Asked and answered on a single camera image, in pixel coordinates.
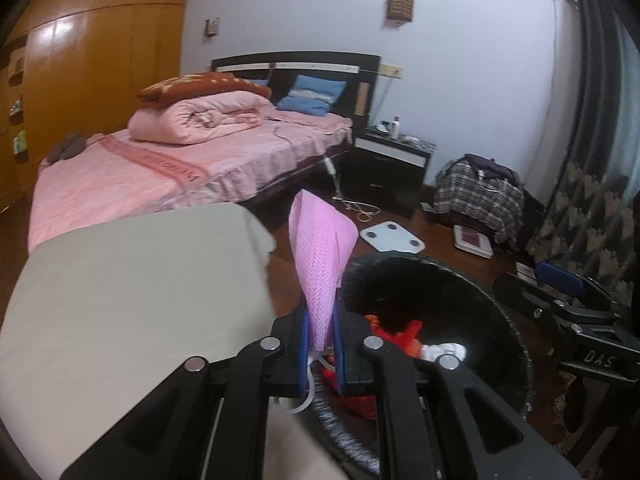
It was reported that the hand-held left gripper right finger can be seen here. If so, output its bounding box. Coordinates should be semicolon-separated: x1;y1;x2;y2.
332;305;583;480

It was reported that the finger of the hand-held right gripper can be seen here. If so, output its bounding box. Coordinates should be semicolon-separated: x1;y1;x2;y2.
535;260;631;318
492;272;618;343

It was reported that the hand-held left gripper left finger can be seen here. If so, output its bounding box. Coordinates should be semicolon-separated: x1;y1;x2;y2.
60;310;311;480

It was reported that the black round trash can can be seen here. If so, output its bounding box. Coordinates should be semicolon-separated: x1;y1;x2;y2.
300;254;533;480

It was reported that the orange red plastic bag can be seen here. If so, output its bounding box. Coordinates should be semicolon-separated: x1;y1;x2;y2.
320;314;426;421

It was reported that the pink face mask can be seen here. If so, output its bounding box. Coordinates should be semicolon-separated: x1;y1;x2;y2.
287;189;360;413

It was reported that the patterned curtain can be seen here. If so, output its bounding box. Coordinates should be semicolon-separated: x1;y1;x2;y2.
525;160;631;291

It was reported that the white scale with red top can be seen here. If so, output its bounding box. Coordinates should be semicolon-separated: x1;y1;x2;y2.
452;225;493;260

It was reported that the plaid cloth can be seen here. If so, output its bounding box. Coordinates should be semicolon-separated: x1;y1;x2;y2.
432;155;526;246

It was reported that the white bathroom scale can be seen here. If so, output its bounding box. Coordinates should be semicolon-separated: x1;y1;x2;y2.
360;221;426;255

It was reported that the purple clothing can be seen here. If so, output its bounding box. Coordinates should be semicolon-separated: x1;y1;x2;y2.
462;154;521;183

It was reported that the beige tablecloth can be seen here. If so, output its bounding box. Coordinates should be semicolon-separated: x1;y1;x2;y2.
0;202;351;480

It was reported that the black and white nightstand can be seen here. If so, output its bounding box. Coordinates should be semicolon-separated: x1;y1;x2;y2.
345;127;432;211

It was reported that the dark grey curtain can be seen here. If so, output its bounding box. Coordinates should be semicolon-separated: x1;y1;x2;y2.
565;0;640;211

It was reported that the pink bedsheet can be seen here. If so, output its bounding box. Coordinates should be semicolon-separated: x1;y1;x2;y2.
27;110;353;253

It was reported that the pink folded quilt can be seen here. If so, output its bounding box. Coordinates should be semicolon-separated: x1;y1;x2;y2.
129;91;273;146

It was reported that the blue patterned pillow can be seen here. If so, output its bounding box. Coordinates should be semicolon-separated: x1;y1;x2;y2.
291;75;347;103

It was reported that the brown dotted blanket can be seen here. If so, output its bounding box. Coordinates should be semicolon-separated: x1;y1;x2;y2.
137;72;273;111

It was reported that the dark wooden bed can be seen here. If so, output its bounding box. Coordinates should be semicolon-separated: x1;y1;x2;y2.
27;51;381;256

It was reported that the grey clothing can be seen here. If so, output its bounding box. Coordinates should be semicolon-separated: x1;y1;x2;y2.
46;132;87;163

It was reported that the wooden wardrobe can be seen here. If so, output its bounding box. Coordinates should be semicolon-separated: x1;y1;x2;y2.
0;0;193;211

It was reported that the white floor cable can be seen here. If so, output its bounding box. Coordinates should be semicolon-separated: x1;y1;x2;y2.
335;199;381;222

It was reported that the brown wall lamp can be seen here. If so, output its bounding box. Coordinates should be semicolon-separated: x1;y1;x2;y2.
387;0;416;26

